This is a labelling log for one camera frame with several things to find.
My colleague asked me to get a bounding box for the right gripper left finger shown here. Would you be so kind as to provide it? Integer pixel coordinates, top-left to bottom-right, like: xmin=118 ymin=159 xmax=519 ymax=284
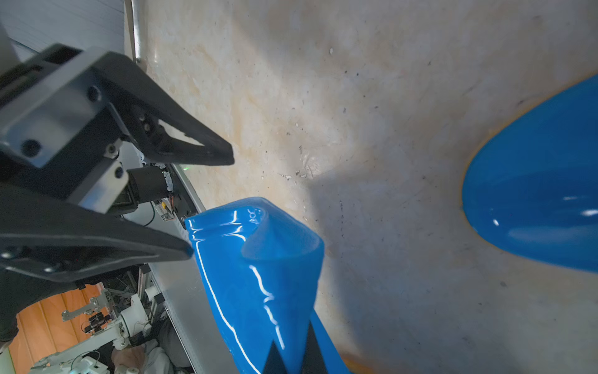
xmin=262 ymin=342 xmax=287 ymax=374

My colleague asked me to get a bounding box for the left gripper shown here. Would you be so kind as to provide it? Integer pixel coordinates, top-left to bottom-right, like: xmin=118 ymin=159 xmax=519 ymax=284
xmin=1 ymin=45 xmax=235 ymax=282

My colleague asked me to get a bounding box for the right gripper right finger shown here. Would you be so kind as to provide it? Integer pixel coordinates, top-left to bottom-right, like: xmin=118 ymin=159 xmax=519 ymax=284
xmin=301 ymin=324 xmax=328 ymax=374

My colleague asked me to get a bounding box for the blue rubber boot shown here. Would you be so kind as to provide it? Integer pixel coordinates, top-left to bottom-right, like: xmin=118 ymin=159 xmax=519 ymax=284
xmin=186 ymin=197 xmax=347 ymax=373
xmin=462 ymin=76 xmax=597 ymax=272

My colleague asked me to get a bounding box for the background robot equipment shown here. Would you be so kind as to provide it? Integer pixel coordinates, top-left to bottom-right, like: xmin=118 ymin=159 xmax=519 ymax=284
xmin=29 ymin=264 xmax=170 ymax=373

